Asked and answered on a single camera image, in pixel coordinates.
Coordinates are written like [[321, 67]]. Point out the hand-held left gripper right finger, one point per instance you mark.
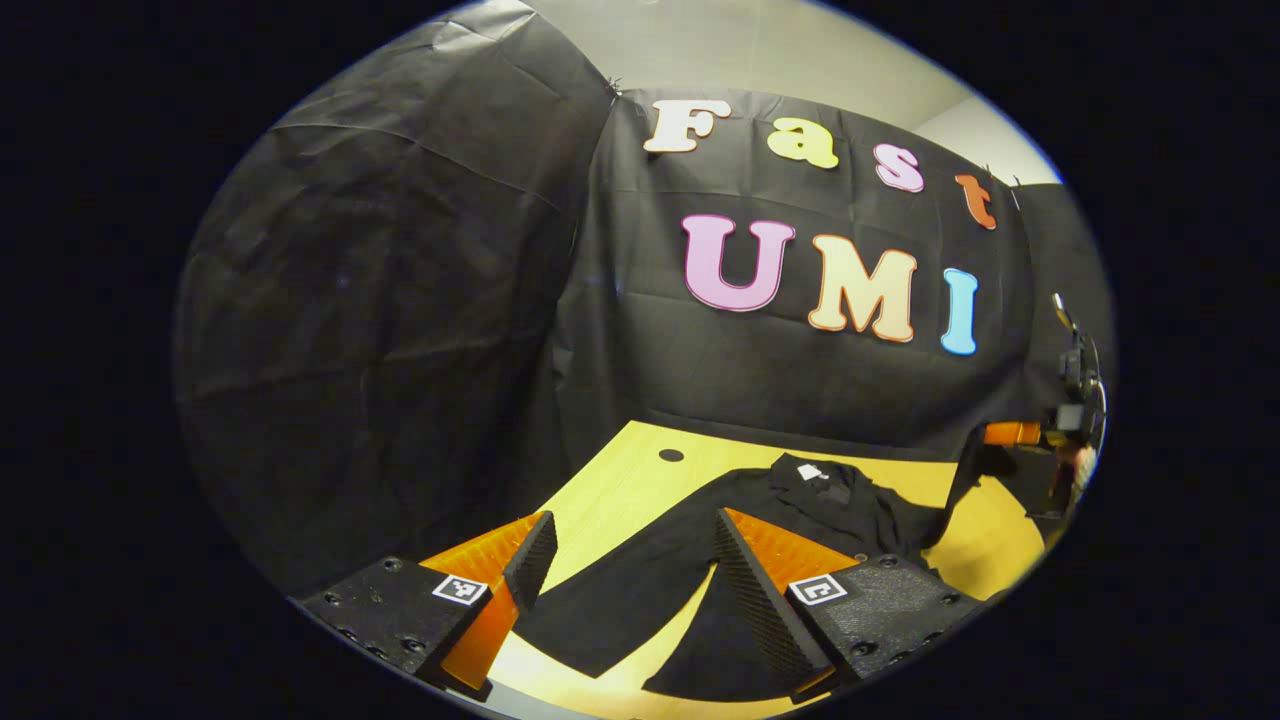
[[750, 590]]

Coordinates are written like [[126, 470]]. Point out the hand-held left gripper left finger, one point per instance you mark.
[[535, 565]]

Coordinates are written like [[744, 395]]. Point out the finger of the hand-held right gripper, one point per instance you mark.
[[1010, 433]]

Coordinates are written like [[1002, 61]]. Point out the black button shirt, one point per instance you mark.
[[620, 600]]

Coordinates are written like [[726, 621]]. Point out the black backdrop cloth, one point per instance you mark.
[[400, 300]]

